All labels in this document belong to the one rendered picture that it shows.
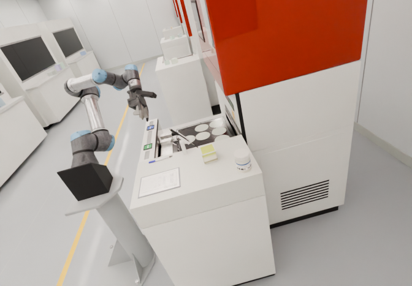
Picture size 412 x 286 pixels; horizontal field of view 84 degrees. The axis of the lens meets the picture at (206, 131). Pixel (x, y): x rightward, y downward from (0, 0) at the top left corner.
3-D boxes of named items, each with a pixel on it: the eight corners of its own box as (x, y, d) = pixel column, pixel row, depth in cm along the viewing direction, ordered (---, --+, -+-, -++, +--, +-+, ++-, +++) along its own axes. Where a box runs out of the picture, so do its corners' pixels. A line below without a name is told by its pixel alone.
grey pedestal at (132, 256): (94, 299, 169) (24, 232, 127) (108, 245, 207) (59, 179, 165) (161, 282, 169) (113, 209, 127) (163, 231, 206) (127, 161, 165)
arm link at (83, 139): (67, 155, 138) (65, 134, 141) (89, 155, 149) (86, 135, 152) (78, 149, 132) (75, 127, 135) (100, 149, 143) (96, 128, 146)
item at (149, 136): (163, 132, 189) (157, 117, 182) (161, 176, 141) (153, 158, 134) (152, 135, 189) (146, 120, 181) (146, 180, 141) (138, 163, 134)
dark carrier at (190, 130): (222, 118, 171) (222, 117, 170) (234, 142, 141) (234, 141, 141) (178, 130, 170) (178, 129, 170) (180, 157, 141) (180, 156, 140)
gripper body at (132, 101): (135, 111, 139) (131, 94, 142) (148, 106, 138) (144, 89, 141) (128, 108, 132) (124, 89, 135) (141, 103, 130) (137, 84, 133)
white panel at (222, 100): (222, 103, 211) (213, 59, 191) (248, 152, 141) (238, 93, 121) (218, 103, 211) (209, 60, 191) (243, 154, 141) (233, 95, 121)
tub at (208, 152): (214, 152, 125) (212, 143, 121) (218, 160, 118) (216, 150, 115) (202, 157, 124) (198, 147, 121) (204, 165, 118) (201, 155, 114)
